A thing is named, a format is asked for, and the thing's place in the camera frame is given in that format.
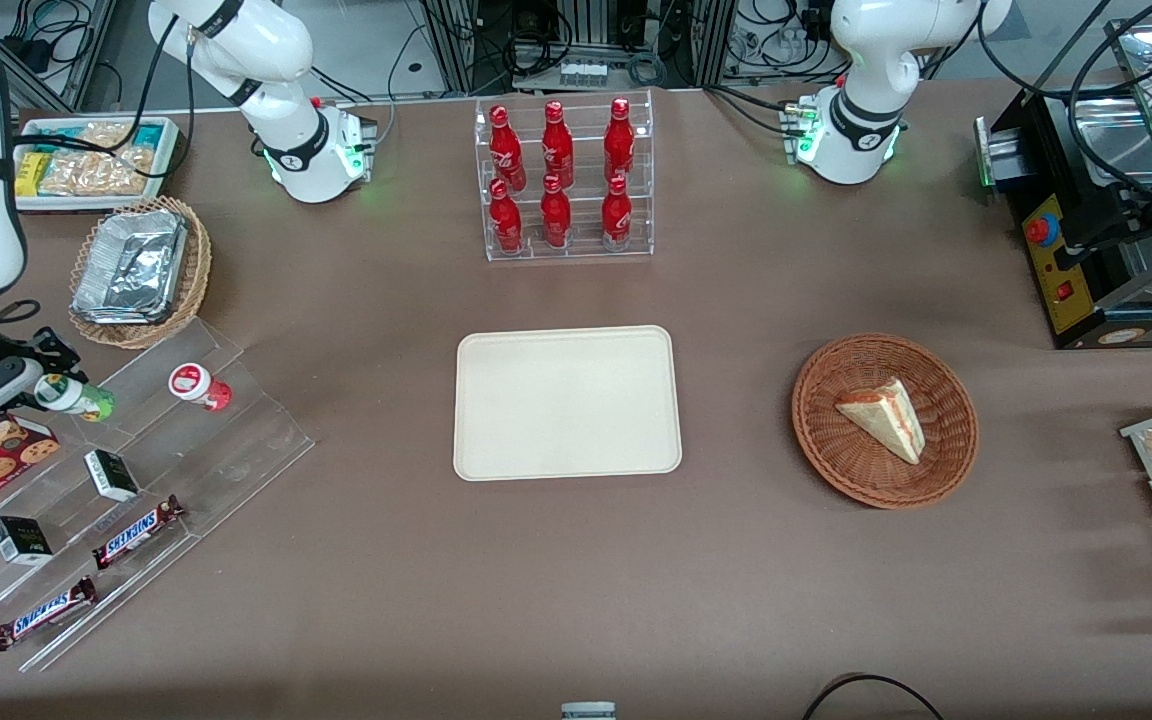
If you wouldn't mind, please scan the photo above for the green yogurt cup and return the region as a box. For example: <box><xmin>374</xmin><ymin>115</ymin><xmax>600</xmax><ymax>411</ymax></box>
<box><xmin>34</xmin><ymin>372</ymin><xmax>117</xmax><ymax>423</ymax></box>

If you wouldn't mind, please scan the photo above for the aluminium foil tray stack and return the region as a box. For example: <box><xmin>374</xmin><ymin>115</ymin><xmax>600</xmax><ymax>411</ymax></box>
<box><xmin>70</xmin><ymin>208</ymin><xmax>189</xmax><ymax>326</ymax></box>

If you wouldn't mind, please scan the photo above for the cream rectangular tray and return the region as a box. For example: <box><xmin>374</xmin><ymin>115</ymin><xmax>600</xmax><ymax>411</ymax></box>
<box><xmin>452</xmin><ymin>325</ymin><xmax>684</xmax><ymax>483</ymax></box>

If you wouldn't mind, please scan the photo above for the small black box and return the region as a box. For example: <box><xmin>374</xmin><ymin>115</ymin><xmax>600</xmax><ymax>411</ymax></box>
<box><xmin>84</xmin><ymin>449</ymin><xmax>141</xmax><ymax>503</ymax></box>
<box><xmin>0</xmin><ymin>515</ymin><xmax>54</xmax><ymax>567</ymax></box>

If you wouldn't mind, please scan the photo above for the red yogurt cup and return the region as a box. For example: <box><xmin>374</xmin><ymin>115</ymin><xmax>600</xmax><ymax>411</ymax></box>
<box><xmin>168</xmin><ymin>362</ymin><xmax>233</xmax><ymax>413</ymax></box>

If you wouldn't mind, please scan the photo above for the oval wicker basket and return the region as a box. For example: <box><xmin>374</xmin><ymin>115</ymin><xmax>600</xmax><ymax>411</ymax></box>
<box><xmin>68</xmin><ymin>195</ymin><xmax>213</xmax><ymax>350</ymax></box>

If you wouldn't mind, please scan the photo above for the clear acrylic stepped display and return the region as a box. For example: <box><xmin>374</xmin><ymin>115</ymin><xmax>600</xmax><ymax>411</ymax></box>
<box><xmin>0</xmin><ymin>317</ymin><xmax>316</xmax><ymax>674</ymax></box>

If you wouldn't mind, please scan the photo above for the yellow snack packet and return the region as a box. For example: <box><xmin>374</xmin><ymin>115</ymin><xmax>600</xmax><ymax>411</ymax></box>
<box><xmin>15</xmin><ymin>152</ymin><xmax>53</xmax><ymax>198</ymax></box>

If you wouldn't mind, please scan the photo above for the clear rice cracker bag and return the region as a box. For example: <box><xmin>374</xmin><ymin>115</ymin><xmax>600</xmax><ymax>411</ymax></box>
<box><xmin>38</xmin><ymin>121</ymin><xmax>157</xmax><ymax>197</ymax></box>

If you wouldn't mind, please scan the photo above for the Snickers chocolate bar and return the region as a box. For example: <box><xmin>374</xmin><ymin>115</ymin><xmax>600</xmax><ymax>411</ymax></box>
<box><xmin>91</xmin><ymin>494</ymin><xmax>187</xmax><ymax>571</ymax></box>
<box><xmin>0</xmin><ymin>575</ymin><xmax>99</xmax><ymax>653</ymax></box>

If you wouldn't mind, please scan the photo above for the white plastic snack bin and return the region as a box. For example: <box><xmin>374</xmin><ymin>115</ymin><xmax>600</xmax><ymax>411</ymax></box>
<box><xmin>12</xmin><ymin>116</ymin><xmax>187</xmax><ymax>214</ymax></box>

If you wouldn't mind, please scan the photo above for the red cola bottle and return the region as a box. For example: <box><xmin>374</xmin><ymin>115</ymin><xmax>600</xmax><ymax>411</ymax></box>
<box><xmin>488</xmin><ymin>178</ymin><xmax>526</xmax><ymax>254</ymax></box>
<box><xmin>603</xmin><ymin>97</ymin><xmax>637</xmax><ymax>184</ymax></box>
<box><xmin>600</xmin><ymin>175</ymin><xmax>634</xmax><ymax>252</ymax></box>
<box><xmin>539</xmin><ymin>173</ymin><xmax>574</xmax><ymax>250</ymax></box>
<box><xmin>540</xmin><ymin>100</ymin><xmax>576</xmax><ymax>189</ymax></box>
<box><xmin>489</xmin><ymin>104</ymin><xmax>528</xmax><ymax>192</ymax></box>

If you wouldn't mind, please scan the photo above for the clear acrylic bottle rack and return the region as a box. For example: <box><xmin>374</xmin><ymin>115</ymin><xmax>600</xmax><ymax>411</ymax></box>
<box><xmin>473</xmin><ymin>88</ymin><xmax>656</xmax><ymax>263</ymax></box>

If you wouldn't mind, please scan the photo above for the round brown wicker basket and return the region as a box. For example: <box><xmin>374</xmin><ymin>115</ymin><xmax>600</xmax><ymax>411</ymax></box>
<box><xmin>791</xmin><ymin>332</ymin><xmax>980</xmax><ymax>511</ymax></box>

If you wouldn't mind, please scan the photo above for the wrapped triangle sandwich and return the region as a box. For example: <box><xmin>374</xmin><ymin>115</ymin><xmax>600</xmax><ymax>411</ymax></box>
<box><xmin>834</xmin><ymin>376</ymin><xmax>927</xmax><ymax>467</ymax></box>

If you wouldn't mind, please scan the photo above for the black sealing machine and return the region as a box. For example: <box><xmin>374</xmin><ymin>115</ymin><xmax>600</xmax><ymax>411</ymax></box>
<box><xmin>974</xmin><ymin>15</ymin><xmax>1152</xmax><ymax>351</ymax></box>

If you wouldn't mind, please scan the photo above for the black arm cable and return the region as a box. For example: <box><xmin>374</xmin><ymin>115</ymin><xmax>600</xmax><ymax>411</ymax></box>
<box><xmin>0</xmin><ymin>12</ymin><xmax>199</xmax><ymax>327</ymax></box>

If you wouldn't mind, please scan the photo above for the black cable loop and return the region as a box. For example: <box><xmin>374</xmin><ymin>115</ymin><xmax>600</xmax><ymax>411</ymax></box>
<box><xmin>800</xmin><ymin>672</ymin><xmax>949</xmax><ymax>720</ymax></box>

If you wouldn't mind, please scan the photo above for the black machine cable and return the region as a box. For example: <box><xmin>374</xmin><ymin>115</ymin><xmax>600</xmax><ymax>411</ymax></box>
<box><xmin>976</xmin><ymin>0</ymin><xmax>1152</xmax><ymax>223</ymax></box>

